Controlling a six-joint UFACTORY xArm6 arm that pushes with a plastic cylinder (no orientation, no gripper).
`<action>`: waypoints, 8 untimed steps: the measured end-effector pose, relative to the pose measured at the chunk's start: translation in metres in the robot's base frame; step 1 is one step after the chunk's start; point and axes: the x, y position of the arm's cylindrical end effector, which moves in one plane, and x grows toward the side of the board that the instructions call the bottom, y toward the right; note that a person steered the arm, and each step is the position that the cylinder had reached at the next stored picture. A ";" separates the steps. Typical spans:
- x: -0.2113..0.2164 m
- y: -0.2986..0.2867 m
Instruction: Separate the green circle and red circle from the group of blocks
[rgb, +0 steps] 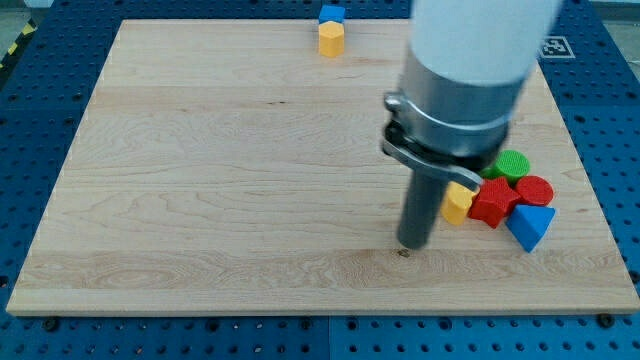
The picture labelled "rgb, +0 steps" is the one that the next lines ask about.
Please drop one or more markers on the green circle block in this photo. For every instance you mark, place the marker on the green circle block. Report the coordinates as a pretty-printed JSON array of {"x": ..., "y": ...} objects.
[{"x": 510, "y": 164}]

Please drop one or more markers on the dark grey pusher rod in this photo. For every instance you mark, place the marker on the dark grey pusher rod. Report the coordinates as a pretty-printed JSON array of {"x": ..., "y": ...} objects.
[{"x": 422, "y": 202}]

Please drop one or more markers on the light wooden board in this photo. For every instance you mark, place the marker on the light wooden board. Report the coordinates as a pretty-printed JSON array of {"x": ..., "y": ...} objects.
[{"x": 226, "y": 168}]

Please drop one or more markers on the red circle block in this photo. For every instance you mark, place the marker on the red circle block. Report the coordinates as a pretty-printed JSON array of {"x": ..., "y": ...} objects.
[{"x": 534, "y": 190}]

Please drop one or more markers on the red star block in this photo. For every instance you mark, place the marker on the red star block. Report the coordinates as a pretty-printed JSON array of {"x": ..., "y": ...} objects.
[{"x": 495, "y": 201}]

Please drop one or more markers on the blue triangle block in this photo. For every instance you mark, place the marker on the blue triangle block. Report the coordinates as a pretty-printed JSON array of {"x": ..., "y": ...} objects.
[{"x": 529, "y": 224}]

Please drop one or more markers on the blue cube block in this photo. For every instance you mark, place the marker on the blue cube block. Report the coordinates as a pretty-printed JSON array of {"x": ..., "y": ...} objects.
[{"x": 332, "y": 13}]

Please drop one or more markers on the yellow block beside star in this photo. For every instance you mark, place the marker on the yellow block beside star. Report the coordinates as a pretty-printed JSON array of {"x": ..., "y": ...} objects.
[{"x": 457, "y": 203}]

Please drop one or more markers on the yellow hexagon block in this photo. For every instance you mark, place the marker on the yellow hexagon block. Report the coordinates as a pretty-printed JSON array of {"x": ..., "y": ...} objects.
[{"x": 331, "y": 39}]

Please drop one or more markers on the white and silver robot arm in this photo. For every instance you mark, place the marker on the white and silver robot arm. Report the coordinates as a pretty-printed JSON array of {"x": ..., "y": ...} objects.
[{"x": 465, "y": 65}]

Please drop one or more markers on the black white fiducial marker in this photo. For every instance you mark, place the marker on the black white fiducial marker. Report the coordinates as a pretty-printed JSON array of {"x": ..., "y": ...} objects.
[{"x": 556, "y": 47}]

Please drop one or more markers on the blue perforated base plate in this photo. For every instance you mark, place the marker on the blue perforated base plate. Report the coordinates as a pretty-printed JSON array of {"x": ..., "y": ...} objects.
[{"x": 41, "y": 106}]

